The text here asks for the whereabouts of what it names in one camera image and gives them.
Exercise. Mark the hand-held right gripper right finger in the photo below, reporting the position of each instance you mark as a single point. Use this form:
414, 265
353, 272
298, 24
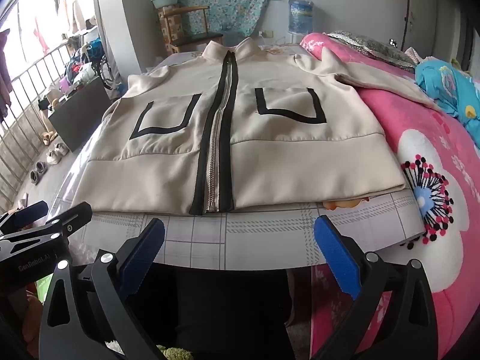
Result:
337, 255

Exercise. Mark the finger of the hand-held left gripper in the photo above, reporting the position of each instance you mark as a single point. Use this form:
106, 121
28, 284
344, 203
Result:
75, 215
32, 212

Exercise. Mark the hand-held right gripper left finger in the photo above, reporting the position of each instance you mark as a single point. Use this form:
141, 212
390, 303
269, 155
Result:
142, 255

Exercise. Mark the beige zip jacket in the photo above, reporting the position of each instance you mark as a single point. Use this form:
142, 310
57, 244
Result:
281, 150

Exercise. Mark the pile of clothes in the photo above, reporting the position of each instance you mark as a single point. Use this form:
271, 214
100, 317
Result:
82, 63

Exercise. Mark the green paper bag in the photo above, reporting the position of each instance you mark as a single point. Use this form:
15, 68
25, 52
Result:
44, 283

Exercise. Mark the grey slipper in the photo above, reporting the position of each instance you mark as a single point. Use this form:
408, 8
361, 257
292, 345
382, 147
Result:
42, 167
35, 177

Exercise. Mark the white shoe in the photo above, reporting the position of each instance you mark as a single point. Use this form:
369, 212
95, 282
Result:
53, 156
62, 149

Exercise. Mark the beige slipper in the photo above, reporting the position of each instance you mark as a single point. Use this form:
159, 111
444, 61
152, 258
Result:
49, 138

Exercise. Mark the floral plaid bed sheet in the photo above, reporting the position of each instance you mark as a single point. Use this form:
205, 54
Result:
262, 240

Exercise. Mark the black low cabinet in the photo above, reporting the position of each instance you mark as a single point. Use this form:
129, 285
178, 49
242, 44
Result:
82, 112

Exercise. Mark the metal window railing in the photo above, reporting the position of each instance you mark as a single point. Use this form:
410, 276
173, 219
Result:
17, 77

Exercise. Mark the purple hanging garment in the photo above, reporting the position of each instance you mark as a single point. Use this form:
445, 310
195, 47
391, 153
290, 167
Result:
4, 78

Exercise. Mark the black bicycle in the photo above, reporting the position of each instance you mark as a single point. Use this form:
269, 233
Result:
107, 71

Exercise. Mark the pink floral blanket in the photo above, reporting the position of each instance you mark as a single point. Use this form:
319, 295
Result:
412, 127

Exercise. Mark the red hanging garment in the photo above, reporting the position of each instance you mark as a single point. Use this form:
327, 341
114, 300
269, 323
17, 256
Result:
41, 35

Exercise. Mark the blue cartoon cloth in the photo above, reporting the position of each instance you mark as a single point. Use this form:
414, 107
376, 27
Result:
442, 82

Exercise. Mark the grey lace pillow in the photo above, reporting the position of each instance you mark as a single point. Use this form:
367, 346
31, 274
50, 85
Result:
367, 47

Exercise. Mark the small wooden drawer cabinet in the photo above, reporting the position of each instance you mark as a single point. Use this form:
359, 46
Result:
170, 26

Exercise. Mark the wooden chair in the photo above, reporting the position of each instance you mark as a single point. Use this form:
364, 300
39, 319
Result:
195, 39

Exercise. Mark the white water dispenser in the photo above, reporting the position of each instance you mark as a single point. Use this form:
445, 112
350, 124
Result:
296, 38

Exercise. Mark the teal plastic basin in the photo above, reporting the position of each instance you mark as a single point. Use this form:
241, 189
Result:
165, 0

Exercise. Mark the blue water jug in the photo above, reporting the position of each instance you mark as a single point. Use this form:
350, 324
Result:
300, 15

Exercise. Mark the teal floral curtain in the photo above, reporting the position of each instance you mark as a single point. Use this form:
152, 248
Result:
232, 0

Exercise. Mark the white wall socket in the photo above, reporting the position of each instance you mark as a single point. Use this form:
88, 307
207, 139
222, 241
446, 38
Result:
266, 34

